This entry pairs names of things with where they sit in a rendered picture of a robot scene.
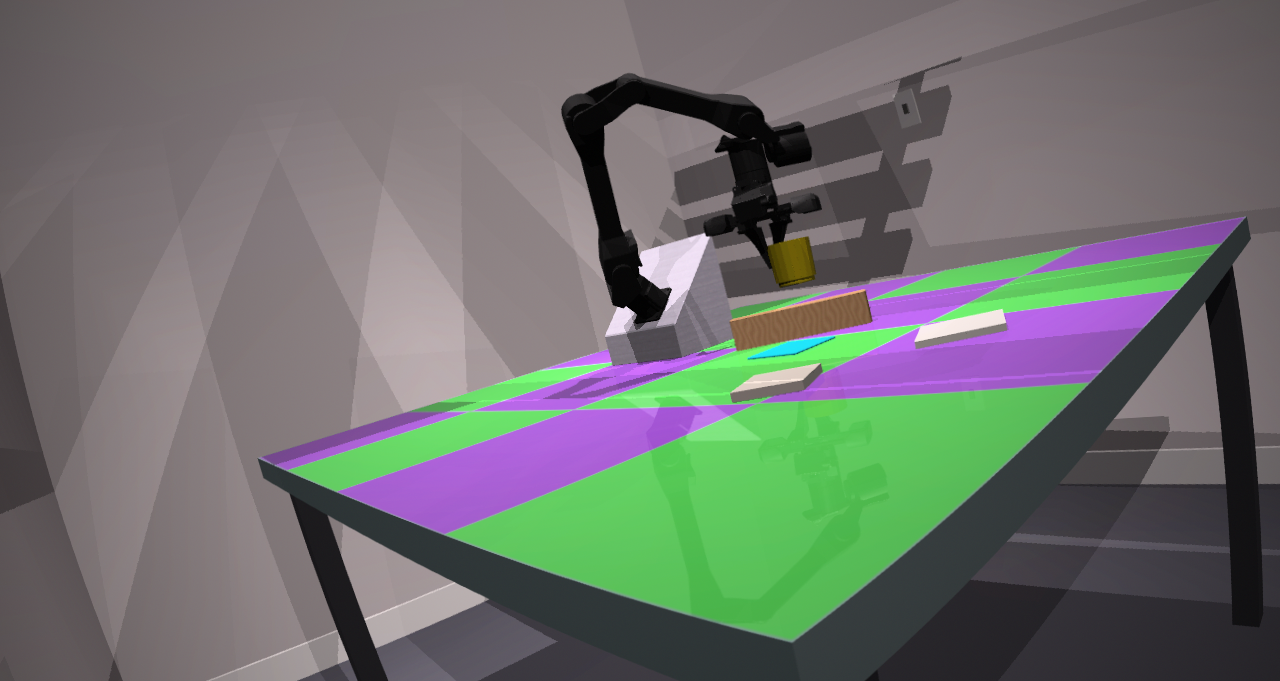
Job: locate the white flat bar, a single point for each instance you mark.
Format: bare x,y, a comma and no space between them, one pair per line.
961,328

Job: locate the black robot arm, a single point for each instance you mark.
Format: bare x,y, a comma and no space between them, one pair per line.
585,116

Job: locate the yellow cup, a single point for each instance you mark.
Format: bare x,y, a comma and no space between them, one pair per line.
792,262

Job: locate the beige flat slab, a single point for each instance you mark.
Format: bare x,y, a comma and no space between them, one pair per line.
776,383

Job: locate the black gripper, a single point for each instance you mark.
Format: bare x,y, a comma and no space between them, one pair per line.
780,215

